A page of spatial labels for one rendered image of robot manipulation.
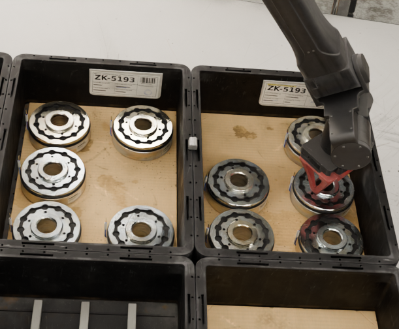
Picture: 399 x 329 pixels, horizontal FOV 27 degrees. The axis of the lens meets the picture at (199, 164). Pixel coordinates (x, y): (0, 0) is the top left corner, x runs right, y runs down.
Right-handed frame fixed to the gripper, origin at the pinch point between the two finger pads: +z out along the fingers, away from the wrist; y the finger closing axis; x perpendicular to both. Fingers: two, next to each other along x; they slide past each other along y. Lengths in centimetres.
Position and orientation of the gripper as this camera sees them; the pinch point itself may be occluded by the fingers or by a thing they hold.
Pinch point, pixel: (325, 181)
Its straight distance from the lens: 135.8
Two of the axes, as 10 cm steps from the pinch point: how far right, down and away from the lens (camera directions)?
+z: -1.0, 6.5, 7.5
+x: -6.2, -6.3, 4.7
